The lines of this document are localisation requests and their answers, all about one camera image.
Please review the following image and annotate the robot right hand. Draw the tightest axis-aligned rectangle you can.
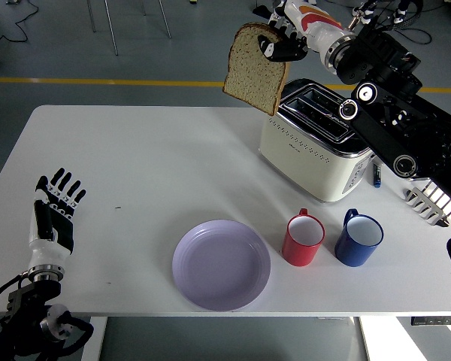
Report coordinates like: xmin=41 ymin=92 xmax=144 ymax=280
xmin=257 ymin=0 xmax=353 ymax=63

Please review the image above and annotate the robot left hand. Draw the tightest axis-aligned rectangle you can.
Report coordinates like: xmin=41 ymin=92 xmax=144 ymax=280
xmin=28 ymin=168 xmax=87 ymax=270

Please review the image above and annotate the brown bread slice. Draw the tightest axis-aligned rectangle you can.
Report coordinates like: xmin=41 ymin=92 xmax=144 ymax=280
xmin=222 ymin=22 xmax=291 ymax=117

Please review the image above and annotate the purple plate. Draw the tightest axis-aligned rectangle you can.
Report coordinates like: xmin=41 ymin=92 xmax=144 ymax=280
xmin=171 ymin=219 xmax=271 ymax=312

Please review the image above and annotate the person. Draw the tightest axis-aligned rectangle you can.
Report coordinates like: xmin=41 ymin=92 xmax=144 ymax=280
xmin=355 ymin=0 xmax=414 ymax=26

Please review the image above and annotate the white table leg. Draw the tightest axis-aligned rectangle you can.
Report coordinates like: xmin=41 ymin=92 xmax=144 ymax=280
xmin=80 ymin=317 xmax=108 ymax=361
xmin=358 ymin=317 xmax=375 ymax=361

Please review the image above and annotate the cream and chrome toaster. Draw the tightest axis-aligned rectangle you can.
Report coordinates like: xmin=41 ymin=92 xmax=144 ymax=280
xmin=258 ymin=77 xmax=377 ymax=205

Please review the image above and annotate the blue marker pen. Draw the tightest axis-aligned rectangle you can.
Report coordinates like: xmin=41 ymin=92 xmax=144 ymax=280
xmin=371 ymin=161 xmax=383 ymax=189

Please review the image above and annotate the silver metal toast rack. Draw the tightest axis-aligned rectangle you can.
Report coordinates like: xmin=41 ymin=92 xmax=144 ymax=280
xmin=404 ymin=178 xmax=451 ymax=228

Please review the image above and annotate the metal-legged chair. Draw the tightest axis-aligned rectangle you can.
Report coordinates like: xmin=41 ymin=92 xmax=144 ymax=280
xmin=86 ymin=0 xmax=173 ymax=56

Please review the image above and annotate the red mug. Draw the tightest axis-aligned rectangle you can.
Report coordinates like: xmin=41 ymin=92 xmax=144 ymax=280
xmin=281 ymin=208 xmax=326 ymax=268

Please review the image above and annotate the blue mug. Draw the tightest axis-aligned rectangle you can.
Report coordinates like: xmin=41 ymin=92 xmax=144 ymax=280
xmin=334 ymin=208 xmax=384 ymax=268

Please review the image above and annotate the black table control panel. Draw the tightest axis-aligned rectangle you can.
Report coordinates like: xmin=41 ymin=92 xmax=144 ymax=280
xmin=410 ymin=317 xmax=451 ymax=326

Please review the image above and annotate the thick black floor cable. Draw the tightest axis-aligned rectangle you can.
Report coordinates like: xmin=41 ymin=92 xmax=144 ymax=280
xmin=405 ymin=22 xmax=433 ymax=45

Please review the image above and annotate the thin black floor cable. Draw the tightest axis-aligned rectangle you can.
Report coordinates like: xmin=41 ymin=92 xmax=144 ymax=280
xmin=0 ymin=0 xmax=41 ymax=44

